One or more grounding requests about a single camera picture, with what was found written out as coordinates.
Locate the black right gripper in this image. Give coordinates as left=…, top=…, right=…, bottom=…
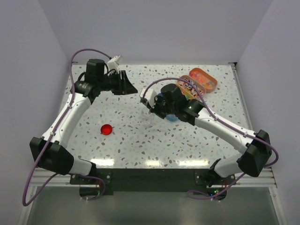
left=147, top=95, right=177, bottom=120

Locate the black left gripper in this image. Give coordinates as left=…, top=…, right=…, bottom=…
left=98, top=70, right=138, bottom=95

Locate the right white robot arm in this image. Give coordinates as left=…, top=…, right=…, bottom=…
left=140, top=84, right=272, bottom=186

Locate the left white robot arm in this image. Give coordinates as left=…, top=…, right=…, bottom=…
left=30, top=56, right=137, bottom=184

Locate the blue oval candy tray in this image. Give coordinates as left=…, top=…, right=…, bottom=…
left=156, top=93, right=180, bottom=122

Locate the clear glass jar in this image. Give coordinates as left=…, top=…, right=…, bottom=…
left=141, top=108, right=154, bottom=128

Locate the yellow oval candy tray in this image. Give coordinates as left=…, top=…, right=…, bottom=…
left=182, top=90, right=191, bottom=99

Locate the pink oval lollipop tray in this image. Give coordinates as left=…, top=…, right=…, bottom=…
left=176, top=75, right=206, bottom=101

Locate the red jar lid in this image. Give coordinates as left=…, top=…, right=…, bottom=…
left=100, top=124, right=113, bottom=135

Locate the orange oval candy tray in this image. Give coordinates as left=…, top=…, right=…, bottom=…
left=189, top=67, right=218, bottom=93

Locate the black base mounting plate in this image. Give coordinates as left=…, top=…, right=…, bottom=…
left=70, top=168, right=235, bottom=197

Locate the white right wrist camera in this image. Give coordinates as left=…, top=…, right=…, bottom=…
left=140, top=88, right=157, bottom=109

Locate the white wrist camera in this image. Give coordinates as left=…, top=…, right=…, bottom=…
left=140, top=88, right=157, bottom=109
left=107, top=55, right=123, bottom=71

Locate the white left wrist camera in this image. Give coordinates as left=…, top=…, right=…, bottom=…
left=107, top=55, right=123, bottom=71

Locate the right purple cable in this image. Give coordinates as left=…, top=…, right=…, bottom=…
left=143, top=77, right=279, bottom=201

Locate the aluminium frame rail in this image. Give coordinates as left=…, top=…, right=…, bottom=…
left=26, top=168, right=278, bottom=212

